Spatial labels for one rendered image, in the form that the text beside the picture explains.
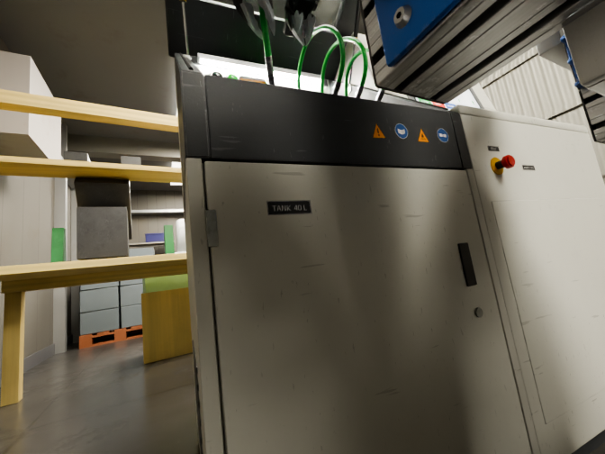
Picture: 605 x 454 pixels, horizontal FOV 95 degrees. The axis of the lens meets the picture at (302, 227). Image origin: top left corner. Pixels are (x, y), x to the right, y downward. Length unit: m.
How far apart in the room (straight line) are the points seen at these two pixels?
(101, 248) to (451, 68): 2.10
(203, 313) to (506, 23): 0.45
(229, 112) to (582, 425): 1.11
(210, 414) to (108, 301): 4.09
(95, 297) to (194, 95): 4.13
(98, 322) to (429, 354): 4.24
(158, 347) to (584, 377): 2.62
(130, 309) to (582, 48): 4.49
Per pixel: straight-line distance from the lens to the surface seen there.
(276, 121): 0.57
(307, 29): 0.97
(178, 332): 2.84
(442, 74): 0.28
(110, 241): 2.19
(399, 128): 0.73
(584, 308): 1.16
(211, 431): 0.50
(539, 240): 1.03
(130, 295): 4.50
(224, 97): 0.57
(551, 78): 2.59
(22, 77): 3.15
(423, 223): 0.68
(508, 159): 0.93
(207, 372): 0.48
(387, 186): 0.64
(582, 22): 0.29
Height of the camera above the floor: 0.58
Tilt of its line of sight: 9 degrees up
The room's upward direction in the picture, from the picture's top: 7 degrees counter-clockwise
